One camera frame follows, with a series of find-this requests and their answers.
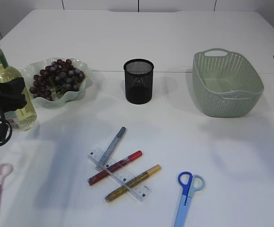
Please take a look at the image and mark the red glitter pen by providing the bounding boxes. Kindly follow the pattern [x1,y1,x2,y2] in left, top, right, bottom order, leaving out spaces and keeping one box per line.
[88,150,142,186]

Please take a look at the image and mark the silver glitter pen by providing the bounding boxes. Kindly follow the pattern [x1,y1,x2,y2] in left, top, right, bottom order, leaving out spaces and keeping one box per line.
[96,126,126,171]

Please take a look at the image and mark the purple artificial grape bunch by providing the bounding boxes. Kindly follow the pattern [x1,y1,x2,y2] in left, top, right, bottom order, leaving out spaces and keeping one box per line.
[29,59,87,101]

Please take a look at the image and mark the clear plastic ruler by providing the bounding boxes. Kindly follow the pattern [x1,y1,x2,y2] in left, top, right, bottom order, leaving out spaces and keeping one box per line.
[88,148,151,202]

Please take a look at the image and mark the green wavy plastic plate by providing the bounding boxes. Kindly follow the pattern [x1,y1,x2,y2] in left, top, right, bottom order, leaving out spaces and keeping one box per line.
[21,57,90,107]

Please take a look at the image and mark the gold glitter pen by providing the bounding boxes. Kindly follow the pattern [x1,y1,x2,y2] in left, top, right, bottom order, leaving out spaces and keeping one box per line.
[105,164,161,203]

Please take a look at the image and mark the black mesh pen holder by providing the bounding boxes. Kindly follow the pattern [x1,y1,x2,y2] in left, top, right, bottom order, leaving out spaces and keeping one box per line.
[124,59,154,105]

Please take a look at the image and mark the green woven plastic basket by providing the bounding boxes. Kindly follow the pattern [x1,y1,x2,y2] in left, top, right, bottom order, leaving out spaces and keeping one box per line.
[192,48,264,118]

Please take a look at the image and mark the blue scissors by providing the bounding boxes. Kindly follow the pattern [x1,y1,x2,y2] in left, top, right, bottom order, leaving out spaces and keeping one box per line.
[174,171,205,227]

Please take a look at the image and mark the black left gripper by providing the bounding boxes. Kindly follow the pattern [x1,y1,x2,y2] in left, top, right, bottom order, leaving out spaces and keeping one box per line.
[0,77,27,123]

